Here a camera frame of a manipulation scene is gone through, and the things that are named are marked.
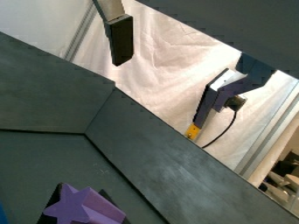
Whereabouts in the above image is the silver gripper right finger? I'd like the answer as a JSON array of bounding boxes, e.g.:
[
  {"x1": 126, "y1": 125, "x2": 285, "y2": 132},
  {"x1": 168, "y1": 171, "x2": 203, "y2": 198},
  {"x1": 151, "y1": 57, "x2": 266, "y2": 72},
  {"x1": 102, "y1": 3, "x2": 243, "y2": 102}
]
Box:
[{"x1": 184, "y1": 53, "x2": 277, "y2": 140}]

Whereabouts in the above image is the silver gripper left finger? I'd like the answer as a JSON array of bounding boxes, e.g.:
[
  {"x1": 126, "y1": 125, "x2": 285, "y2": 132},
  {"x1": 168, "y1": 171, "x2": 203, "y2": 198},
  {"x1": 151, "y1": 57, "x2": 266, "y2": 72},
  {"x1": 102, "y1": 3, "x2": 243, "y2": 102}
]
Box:
[{"x1": 92, "y1": 0, "x2": 134, "y2": 66}]

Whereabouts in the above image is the purple star-profile bar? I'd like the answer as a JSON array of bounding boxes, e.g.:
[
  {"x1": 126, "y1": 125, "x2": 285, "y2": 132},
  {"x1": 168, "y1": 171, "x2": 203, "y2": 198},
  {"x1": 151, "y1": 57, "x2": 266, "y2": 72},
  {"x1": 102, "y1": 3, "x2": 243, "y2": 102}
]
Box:
[{"x1": 42, "y1": 182, "x2": 127, "y2": 224}]

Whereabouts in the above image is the white cloth backdrop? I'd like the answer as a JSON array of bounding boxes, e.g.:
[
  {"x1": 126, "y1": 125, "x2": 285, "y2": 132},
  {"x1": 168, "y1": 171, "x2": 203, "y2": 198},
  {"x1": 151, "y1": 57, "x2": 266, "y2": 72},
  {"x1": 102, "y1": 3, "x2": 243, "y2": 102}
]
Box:
[{"x1": 74, "y1": 0, "x2": 298, "y2": 169}]

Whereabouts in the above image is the black cable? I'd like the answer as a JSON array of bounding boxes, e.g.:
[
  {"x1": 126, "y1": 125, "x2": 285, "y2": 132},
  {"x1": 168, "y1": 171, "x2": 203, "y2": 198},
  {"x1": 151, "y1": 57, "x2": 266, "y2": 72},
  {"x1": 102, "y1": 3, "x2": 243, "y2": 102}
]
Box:
[{"x1": 200, "y1": 110, "x2": 239, "y2": 150}]

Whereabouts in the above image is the aluminium frame profile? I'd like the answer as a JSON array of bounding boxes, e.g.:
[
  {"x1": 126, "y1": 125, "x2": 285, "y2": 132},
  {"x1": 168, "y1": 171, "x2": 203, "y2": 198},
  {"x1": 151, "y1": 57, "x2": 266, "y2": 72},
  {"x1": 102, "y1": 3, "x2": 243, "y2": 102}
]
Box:
[{"x1": 235, "y1": 81, "x2": 299, "y2": 179}]

